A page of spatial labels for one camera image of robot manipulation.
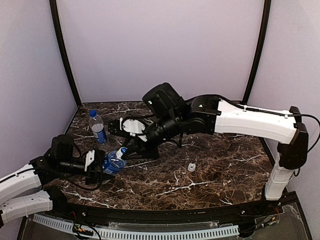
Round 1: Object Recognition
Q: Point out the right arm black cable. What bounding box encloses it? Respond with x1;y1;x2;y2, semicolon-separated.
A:
292;113;320;153

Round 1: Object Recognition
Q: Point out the white slotted cable duct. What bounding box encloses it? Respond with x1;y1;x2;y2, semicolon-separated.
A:
33;214;240;240

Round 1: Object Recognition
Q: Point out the small circuit board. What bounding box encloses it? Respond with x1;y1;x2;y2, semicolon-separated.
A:
71;224;94;237

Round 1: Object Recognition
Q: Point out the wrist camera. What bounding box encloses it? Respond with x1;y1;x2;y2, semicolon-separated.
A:
108;117;147;142
84;150;95;172

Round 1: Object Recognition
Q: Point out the white cap water bottle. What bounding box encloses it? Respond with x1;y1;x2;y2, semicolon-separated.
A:
102;149;127;175

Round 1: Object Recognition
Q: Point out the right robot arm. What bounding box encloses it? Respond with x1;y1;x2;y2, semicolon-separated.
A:
119;82;309;201

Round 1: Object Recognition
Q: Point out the white blue bottle cap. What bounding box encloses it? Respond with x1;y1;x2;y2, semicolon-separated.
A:
116;147;128;160

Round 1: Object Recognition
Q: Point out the blue cap water bottle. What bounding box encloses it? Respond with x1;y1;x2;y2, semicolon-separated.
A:
88;109;108;148

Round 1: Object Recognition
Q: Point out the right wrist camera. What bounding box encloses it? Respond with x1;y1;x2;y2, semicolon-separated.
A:
108;117;147;142

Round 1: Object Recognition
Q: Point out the left black frame post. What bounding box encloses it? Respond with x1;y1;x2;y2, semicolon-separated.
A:
49;0;82;108

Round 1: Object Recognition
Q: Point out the black front table rail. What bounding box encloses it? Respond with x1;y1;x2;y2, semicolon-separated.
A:
45;191;299;226

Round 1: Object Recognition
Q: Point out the right black frame post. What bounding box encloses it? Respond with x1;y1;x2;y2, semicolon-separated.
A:
241;0;272;105

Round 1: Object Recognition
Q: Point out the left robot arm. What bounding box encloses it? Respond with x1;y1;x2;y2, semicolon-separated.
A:
0;134;114;226

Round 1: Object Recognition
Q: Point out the clear bottle cap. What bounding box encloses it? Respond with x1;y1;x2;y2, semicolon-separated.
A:
187;162;196;172

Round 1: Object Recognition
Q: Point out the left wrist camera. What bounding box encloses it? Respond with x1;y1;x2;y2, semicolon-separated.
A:
84;150;95;172

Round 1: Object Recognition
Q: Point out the black frame post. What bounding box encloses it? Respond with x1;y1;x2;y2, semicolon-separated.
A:
241;0;272;105
49;0;82;108

